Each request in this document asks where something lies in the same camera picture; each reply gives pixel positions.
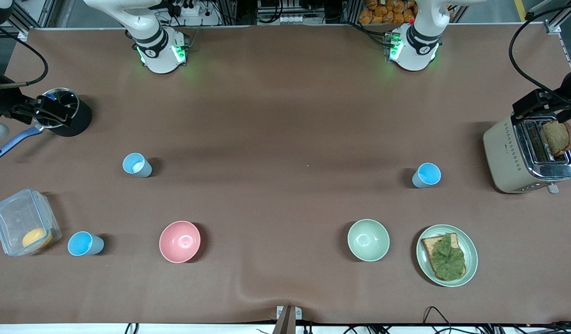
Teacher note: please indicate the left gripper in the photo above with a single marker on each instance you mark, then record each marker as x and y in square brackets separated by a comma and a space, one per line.
[570, 86]

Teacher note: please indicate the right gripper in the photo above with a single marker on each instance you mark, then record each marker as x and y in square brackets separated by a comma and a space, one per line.
[2, 102]

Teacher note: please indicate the blue cup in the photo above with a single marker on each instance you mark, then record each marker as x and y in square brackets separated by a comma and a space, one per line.
[138, 165]
[426, 176]
[83, 244]

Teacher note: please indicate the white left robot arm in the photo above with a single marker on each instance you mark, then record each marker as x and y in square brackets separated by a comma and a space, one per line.
[418, 46]

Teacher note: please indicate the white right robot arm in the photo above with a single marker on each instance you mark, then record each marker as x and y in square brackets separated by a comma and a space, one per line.
[158, 51]

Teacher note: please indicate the glass lid with blue knob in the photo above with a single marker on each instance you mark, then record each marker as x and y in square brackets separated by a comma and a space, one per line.
[66, 94]

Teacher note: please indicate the brown toast slice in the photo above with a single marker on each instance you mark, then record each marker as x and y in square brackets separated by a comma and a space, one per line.
[557, 138]

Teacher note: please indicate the beige toaster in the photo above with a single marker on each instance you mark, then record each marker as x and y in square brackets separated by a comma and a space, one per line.
[503, 157]

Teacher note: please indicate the clear plastic container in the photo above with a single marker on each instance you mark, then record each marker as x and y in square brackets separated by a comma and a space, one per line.
[16, 218]

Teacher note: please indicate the orange round food piece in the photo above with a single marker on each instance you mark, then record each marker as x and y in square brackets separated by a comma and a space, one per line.
[36, 238]

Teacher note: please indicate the pale green plate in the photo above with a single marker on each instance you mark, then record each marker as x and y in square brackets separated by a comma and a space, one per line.
[471, 253]

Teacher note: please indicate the power strip with black plugs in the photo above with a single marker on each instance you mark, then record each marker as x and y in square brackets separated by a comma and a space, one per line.
[190, 8]

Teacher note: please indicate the pink bowl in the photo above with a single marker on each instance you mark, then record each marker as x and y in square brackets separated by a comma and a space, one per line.
[179, 241]

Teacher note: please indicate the green lettuce leaf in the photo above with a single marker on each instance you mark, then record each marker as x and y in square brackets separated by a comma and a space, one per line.
[449, 260]

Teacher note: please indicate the bread slice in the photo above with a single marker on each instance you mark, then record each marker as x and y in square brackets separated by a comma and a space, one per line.
[428, 246]

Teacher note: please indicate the bag of orange buns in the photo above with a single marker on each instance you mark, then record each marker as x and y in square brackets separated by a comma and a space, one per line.
[387, 11]

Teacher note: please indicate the pale green bowl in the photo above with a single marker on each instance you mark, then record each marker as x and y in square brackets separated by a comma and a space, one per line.
[368, 240]

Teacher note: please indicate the white power strip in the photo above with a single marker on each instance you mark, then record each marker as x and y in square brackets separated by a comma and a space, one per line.
[291, 19]

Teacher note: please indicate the metal corner bracket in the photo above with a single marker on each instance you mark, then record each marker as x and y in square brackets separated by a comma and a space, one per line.
[553, 28]

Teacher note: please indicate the metal table edge bracket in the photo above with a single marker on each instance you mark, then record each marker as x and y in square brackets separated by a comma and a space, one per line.
[288, 317]

